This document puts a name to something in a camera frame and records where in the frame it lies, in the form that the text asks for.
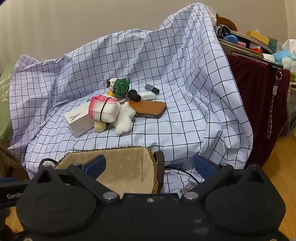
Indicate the yellow box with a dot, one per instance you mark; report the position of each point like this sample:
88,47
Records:
257,37

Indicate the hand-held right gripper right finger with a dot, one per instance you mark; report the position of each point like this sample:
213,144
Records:
205,165

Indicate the grey tube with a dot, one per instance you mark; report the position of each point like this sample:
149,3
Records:
151,88

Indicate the white fluffy plush bear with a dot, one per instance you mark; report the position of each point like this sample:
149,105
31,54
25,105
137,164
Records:
123,118

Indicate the brown leather wallet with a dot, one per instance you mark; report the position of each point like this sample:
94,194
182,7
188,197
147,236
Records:
148,107

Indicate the beige sponge with green holder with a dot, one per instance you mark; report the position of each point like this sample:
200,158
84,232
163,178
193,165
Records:
99,126

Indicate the white black checked sheet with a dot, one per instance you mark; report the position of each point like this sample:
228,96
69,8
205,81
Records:
173,69

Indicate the pink toy brick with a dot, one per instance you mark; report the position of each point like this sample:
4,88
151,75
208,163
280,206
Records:
241,44

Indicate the red toy piece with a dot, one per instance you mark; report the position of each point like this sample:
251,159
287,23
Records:
256,49

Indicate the green paper bag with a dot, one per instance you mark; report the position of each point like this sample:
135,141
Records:
5,104

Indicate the dark green box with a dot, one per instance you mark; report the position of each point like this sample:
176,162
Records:
275,45

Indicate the black stopper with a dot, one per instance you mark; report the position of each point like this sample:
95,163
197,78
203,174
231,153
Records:
134,95

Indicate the light blue bag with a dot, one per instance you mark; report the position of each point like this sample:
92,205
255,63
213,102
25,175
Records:
284,58

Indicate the white phone box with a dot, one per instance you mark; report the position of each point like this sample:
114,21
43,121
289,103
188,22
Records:
76,122

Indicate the dark red velvet cloth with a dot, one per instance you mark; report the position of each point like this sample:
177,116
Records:
252,92

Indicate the brown wooden piece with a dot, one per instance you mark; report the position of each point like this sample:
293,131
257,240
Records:
227,22

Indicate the black white striped cloth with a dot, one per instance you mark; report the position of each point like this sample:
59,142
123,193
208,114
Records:
222,31

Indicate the woven basket with beige lining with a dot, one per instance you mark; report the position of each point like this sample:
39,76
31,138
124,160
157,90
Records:
124,166

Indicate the blue ball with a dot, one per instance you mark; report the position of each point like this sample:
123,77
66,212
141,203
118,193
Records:
230,39

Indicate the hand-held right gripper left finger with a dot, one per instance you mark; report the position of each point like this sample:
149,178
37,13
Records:
94,165

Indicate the grey tray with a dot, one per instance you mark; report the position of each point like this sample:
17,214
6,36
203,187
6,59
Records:
231,47

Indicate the small white pack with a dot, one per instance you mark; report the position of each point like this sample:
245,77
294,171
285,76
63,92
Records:
146,95

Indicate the pink checked towel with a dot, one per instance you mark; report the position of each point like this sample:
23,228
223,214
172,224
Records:
108,111

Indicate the white tissue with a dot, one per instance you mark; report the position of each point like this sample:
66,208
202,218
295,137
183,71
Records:
289,45

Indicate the green white plush toy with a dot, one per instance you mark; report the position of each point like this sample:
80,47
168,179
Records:
121,87

